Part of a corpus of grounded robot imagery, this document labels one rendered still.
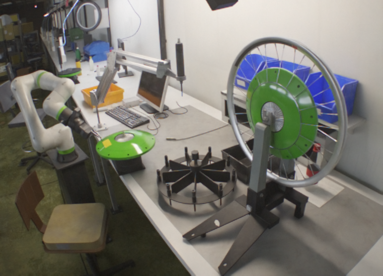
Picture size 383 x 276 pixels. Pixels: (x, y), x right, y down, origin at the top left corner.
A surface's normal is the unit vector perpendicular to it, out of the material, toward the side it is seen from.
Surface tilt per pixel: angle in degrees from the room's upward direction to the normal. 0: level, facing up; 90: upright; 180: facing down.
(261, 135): 87
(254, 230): 18
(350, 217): 0
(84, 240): 0
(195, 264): 0
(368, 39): 90
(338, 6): 90
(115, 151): 23
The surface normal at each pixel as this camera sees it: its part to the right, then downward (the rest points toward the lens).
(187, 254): -0.05, -0.91
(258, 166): -0.82, 0.22
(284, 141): -0.70, 0.48
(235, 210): -0.30, -0.79
